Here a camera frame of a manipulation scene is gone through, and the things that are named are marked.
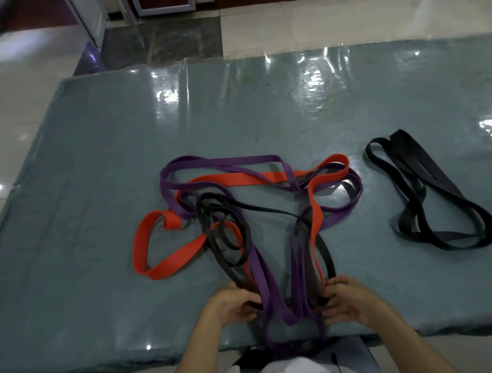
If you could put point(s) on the teal felt table cover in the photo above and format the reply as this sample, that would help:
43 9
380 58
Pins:
88 169

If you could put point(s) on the purple band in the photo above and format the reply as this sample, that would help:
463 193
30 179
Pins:
224 162

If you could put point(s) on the person's right hand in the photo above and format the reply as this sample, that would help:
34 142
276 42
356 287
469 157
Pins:
358 303

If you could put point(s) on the person's left hand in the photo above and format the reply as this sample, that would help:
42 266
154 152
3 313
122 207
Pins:
229 307

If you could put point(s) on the red resistance band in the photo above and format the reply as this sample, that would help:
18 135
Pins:
170 263

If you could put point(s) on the narrow black resistance band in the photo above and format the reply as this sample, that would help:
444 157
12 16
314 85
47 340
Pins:
210 239

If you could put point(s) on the wide black resistance band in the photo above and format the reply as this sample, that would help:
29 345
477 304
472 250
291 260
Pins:
425 163

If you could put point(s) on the person's right forearm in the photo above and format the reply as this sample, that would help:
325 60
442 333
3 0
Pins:
415 352

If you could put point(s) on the narrow white door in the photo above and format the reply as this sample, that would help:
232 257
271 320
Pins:
87 14

